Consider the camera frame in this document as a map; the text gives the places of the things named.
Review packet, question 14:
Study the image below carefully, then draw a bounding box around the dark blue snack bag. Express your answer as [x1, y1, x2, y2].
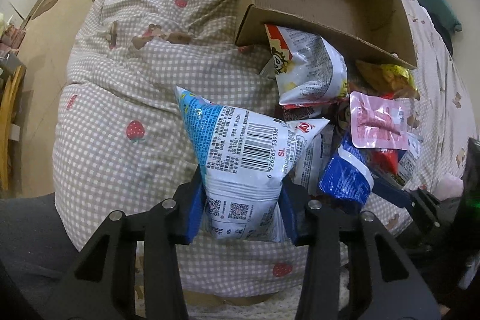
[318, 132, 374, 209]

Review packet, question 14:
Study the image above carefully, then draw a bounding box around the pink snack packet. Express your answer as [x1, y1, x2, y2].
[349, 92, 408, 150]

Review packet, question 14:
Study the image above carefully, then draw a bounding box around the checkered strawberry bed quilt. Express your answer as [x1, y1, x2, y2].
[53, 0, 478, 319]

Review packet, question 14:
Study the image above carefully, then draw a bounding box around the light blue white snack bag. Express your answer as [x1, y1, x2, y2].
[174, 87, 329, 243]

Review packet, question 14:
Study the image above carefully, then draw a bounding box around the red white popcorn snack bag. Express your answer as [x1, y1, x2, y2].
[264, 23, 348, 109]

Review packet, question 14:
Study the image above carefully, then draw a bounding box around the yellow snack bag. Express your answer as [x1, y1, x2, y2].
[355, 60, 421, 100]

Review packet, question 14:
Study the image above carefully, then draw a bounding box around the red cartoon snack bag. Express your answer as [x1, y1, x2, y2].
[369, 149, 399, 175]

